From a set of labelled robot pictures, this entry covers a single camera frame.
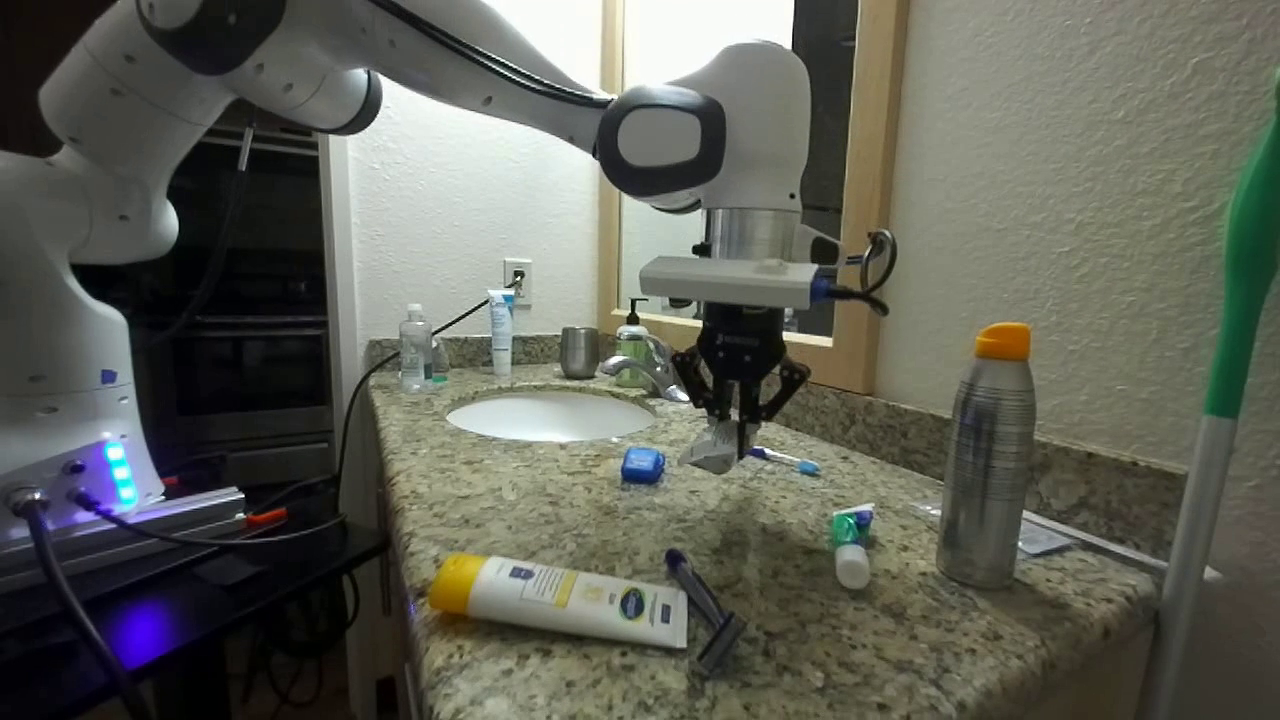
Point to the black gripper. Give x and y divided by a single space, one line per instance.
742 349

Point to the white toothpaste tube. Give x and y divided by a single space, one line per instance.
716 445

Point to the small green toothpaste tube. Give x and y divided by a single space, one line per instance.
850 547

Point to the tall white blue tube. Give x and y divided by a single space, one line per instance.
503 330

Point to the yellow capped lotion tube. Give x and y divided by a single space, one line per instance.
555 597

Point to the chrome faucet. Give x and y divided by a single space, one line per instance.
661 374

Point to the blue toothbrush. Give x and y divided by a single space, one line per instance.
784 459

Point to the green soap pump bottle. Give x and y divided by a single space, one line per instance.
633 337

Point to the blue floss container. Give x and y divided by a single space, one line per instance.
640 465

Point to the grey metal cup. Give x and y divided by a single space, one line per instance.
579 353

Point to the white oval sink basin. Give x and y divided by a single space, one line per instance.
550 419

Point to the silver orange capped spray can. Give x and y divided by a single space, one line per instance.
989 459

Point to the clear plastic bottle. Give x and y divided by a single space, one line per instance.
412 349

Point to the wood framed mirror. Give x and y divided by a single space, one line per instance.
858 141

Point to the wooden vanity cabinet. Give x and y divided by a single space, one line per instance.
383 641

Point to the white wall outlet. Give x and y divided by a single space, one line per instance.
519 281

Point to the green white mop handle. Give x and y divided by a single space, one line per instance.
1249 260

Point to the aluminium robot base mount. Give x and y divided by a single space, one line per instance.
89 542

